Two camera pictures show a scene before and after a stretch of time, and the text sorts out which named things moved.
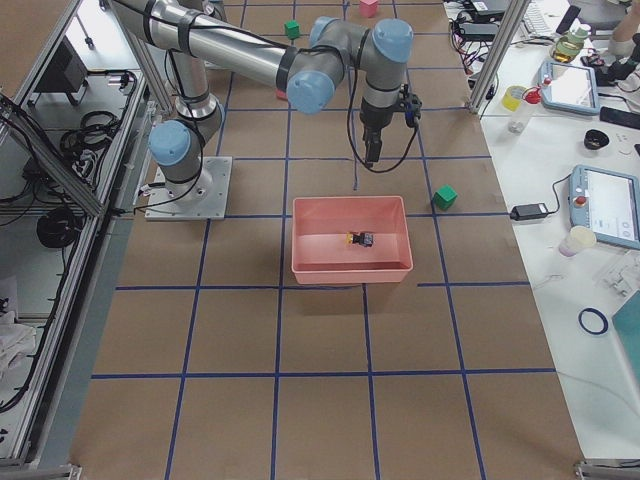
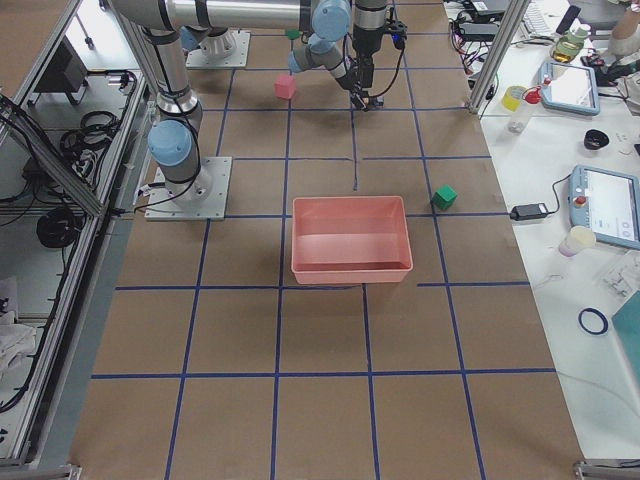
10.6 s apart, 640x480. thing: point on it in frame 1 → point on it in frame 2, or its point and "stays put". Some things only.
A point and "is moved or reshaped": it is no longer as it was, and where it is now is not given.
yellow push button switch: [363, 238] is moved or reshaped
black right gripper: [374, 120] → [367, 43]
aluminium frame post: [512, 18] stays put
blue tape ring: [598, 312] stays put
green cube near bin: [445, 197] stays put
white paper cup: [579, 237] stays put
